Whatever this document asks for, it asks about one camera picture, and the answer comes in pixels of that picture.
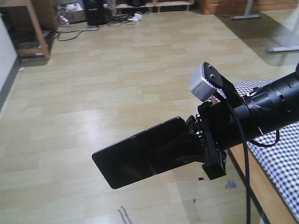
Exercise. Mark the black white checkered bedsheet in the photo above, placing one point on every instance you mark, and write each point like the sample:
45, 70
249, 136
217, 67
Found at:
280, 163

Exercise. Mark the black computer tower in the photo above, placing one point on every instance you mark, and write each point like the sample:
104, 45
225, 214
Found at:
95, 12

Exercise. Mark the cardboard box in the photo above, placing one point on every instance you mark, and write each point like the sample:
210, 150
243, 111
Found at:
74, 13

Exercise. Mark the white power strip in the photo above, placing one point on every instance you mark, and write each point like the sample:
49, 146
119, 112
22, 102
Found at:
137, 17

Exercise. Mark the wooden desk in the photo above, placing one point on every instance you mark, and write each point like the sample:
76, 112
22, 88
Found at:
33, 15

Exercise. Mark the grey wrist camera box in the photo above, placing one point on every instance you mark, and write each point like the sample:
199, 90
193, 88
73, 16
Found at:
205, 81

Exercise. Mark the low wooden shelf bench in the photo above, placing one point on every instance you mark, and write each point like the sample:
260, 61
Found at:
150, 5

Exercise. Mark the grey metal table leg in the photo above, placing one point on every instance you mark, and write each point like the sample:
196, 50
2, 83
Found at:
247, 14

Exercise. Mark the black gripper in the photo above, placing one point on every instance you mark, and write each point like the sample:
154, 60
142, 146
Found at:
217, 128

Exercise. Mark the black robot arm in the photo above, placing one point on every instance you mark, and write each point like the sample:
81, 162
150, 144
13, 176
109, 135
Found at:
272, 106

